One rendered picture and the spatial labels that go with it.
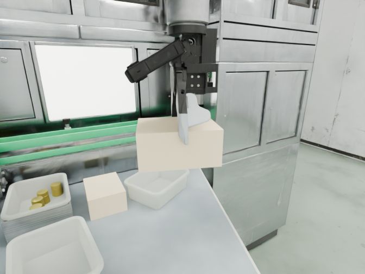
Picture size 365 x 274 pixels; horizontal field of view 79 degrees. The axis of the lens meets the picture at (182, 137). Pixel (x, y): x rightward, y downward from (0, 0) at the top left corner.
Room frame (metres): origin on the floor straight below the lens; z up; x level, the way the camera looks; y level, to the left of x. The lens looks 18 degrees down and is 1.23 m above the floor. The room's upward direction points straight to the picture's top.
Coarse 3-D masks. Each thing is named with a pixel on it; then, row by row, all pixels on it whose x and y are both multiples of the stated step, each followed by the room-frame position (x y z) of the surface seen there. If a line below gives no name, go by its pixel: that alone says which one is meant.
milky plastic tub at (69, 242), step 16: (64, 224) 0.50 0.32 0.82; (80, 224) 0.50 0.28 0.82; (16, 240) 0.43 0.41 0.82; (32, 240) 0.45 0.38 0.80; (48, 240) 0.47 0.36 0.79; (64, 240) 0.49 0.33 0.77; (80, 240) 0.50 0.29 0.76; (16, 256) 0.41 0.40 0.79; (32, 256) 0.44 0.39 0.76; (48, 256) 0.45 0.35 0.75; (64, 256) 0.45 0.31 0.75; (80, 256) 0.45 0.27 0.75; (96, 256) 0.39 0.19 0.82; (16, 272) 0.37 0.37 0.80; (32, 272) 0.40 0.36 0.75; (48, 272) 0.40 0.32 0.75; (64, 272) 0.40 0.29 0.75; (80, 272) 0.40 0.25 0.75; (96, 272) 0.35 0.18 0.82
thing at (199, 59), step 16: (176, 32) 0.41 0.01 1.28; (192, 32) 0.41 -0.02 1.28; (208, 32) 0.43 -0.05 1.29; (192, 48) 0.43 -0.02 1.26; (208, 48) 0.43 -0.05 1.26; (176, 64) 0.41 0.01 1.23; (192, 64) 0.41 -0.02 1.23; (208, 64) 0.41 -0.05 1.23; (192, 80) 0.42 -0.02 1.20; (208, 80) 0.44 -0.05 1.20
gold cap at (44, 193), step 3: (42, 189) 0.68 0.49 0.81; (45, 189) 0.68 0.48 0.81; (36, 192) 0.66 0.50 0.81; (39, 192) 0.66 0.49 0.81; (42, 192) 0.66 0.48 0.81; (45, 192) 0.66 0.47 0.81; (39, 195) 0.65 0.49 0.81; (42, 195) 0.65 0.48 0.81; (45, 195) 0.66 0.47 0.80; (48, 195) 0.67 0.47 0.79; (45, 198) 0.66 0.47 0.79; (48, 198) 0.67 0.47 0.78; (45, 201) 0.65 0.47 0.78; (48, 201) 0.66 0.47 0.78
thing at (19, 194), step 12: (24, 180) 0.69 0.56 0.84; (36, 180) 0.71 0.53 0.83; (48, 180) 0.72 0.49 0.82; (60, 180) 0.74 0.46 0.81; (12, 192) 0.63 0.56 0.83; (24, 192) 0.68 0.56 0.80; (48, 192) 0.72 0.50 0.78; (12, 204) 0.59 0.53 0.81; (24, 204) 0.65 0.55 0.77; (48, 204) 0.65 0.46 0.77; (60, 204) 0.56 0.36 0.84; (12, 216) 0.50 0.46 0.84
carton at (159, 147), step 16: (144, 128) 0.40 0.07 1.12; (160, 128) 0.40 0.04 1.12; (176, 128) 0.40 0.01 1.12; (192, 128) 0.40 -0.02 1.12; (208, 128) 0.40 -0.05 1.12; (144, 144) 0.37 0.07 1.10; (160, 144) 0.37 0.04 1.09; (176, 144) 0.38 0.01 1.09; (192, 144) 0.38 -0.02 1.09; (208, 144) 0.39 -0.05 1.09; (144, 160) 0.37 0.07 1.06; (160, 160) 0.37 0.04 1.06; (176, 160) 0.38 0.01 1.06; (192, 160) 0.38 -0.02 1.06; (208, 160) 0.39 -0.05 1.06
